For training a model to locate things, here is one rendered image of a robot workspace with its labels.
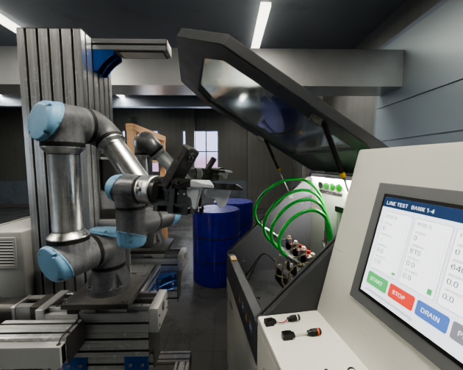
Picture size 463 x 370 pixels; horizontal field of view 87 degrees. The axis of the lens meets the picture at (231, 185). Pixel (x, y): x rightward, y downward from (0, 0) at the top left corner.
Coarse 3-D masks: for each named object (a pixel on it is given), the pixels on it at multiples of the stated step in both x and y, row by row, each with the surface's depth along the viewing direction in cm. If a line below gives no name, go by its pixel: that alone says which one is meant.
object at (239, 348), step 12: (228, 288) 149; (228, 300) 150; (228, 312) 150; (228, 324) 151; (240, 324) 112; (228, 336) 152; (240, 336) 113; (228, 348) 153; (240, 348) 113; (228, 360) 154; (240, 360) 114; (252, 360) 91
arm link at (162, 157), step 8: (144, 136) 134; (152, 136) 136; (136, 144) 137; (144, 144) 133; (152, 144) 133; (160, 144) 136; (152, 152) 134; (160, 152) 136; (160, 160) 137; (168, 160) 139
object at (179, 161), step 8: (184, 144) 57; (184, 152) 55; (192, 152) 57; (176, 160) 56; (184, 160) 56; (192, 160) 58; (168, 168) 57; (176, 168) 56; (184, 168) 58; (168, 176) 57; (176, 176) 57; (184, 176) 60; (168, 184) 57
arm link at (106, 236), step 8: (96, 232) 84; (104, 232) 85; (112, 232) 85; (96, 240) 82; (104, 240) 84; (112, 240) 86; (104, 248) 82; (112, 248) 85; (120, 248) 88; (104, 256) 82; (112, 256) 86; (120, 256) 88; (104, 264) 85; (112, 264) 86; (120, 264) 88
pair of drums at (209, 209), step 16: (208, 208) 312; (224, 208) 312; (240, 208) 349; (208, 224) 286; (224, 224) 288; (240, 224) 351; (208, 240) 288; (224, 240) 289; (208, 256) 290; (224, 256) 291; (208, 272) 292; (224, 272) 293
